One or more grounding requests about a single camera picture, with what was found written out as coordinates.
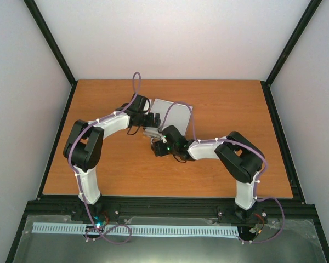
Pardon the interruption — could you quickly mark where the aluminium poker case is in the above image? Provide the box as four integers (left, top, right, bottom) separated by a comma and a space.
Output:
143, 98, 191, 139

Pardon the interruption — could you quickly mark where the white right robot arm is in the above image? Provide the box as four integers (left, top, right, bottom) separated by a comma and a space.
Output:
151, 125, 268, 211

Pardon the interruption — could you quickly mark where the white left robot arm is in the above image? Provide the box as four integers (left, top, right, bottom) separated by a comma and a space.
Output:
63, 93, 161, 221

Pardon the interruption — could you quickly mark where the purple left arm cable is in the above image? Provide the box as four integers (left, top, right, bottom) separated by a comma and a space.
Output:
67, 72, 142, 244

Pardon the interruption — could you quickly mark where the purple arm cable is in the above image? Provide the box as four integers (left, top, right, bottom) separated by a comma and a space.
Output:
163, 103, 286, 243
67, 72, 142, 244

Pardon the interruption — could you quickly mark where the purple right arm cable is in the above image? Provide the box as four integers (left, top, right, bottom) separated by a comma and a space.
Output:
163, 103, 286, 243

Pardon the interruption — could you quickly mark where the white cable duct strip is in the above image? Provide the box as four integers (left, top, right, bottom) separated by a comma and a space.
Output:
31, 222, 239, 238

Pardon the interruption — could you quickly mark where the black aluminium frame rail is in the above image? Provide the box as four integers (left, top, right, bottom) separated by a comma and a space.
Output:
41, 195, 319, 222

